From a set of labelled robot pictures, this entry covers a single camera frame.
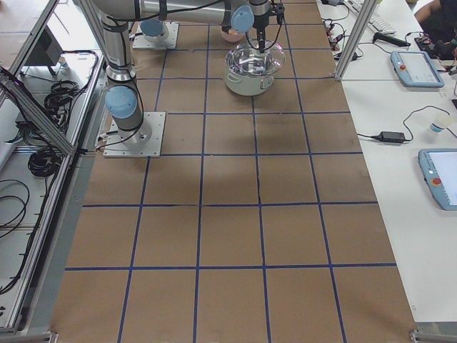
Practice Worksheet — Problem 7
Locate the black power adapter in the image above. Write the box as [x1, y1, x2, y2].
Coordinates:
[371, 131, 407, 144]

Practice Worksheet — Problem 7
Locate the pink bowl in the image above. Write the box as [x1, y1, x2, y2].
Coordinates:
[221, 29, 244, 43]

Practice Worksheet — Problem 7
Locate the glass pot lid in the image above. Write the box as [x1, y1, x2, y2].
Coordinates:
[233, 39, 286, 75]

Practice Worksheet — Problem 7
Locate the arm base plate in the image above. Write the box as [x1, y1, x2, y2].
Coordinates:
[103, 111, 166, 158]
[133, 19, 179, 50]

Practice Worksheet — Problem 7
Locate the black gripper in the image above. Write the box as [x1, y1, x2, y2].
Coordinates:
[248, 0, 271, 54]

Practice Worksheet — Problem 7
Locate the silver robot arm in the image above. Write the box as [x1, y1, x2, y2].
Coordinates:
[91, 1, 254, 147]

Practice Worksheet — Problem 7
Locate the pale green steel pot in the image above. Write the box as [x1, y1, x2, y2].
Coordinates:
[224, 43, 285, 96]

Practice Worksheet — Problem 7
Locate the blue teach pendant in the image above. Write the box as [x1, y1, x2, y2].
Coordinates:
[390, 51, 445, 88]
[418, 149, 456, 211]

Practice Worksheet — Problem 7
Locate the white plastic cup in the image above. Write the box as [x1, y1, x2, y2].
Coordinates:
[430, 114, 453, 133]

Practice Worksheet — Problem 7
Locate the aluminium frame post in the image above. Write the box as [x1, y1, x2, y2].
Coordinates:
[334, 0, 376, 81]

